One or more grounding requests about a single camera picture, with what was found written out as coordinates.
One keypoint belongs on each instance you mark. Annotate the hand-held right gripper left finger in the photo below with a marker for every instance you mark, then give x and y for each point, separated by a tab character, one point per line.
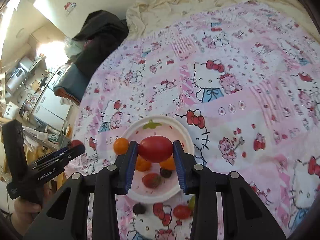
131	165

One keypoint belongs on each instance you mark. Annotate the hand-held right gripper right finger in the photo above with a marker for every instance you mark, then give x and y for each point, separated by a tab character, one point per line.
178	165

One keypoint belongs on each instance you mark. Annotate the orange tangerine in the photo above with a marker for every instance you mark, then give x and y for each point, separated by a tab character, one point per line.
121	145
143	165
168	164

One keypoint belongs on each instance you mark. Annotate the pink cartoon printed blanket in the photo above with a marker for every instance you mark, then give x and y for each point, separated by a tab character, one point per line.
225	55

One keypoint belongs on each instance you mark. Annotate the white plastic bag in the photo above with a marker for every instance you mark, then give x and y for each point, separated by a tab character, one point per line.
73	46

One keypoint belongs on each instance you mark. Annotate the wall sticker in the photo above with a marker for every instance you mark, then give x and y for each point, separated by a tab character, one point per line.
70	6

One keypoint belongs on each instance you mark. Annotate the white kitchen appliance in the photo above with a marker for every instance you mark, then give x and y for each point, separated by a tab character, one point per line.
15	77

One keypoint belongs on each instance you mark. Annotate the white kitchen cabinets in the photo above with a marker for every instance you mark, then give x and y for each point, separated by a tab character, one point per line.
50	100

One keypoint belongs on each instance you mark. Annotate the red strawberry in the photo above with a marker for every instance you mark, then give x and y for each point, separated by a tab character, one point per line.
151	180

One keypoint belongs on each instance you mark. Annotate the pink strawberry-print bowl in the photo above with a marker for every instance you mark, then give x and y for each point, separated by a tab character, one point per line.
165	130

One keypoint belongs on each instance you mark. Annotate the cream floral quilt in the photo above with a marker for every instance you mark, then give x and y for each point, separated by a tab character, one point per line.
200	0

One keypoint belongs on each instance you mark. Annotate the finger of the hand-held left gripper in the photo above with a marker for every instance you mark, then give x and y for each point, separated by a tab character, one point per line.
53	157
75	152

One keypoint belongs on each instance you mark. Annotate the black jacket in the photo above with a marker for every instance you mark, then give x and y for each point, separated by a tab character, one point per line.
100	35

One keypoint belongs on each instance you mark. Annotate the person's left hand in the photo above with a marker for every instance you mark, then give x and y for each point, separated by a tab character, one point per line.
27	211

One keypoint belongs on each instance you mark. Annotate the small red cherry tomato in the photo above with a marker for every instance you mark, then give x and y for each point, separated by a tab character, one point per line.
76	143

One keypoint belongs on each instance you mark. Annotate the blue orange cushion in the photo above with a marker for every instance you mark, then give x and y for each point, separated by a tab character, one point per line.
72	80

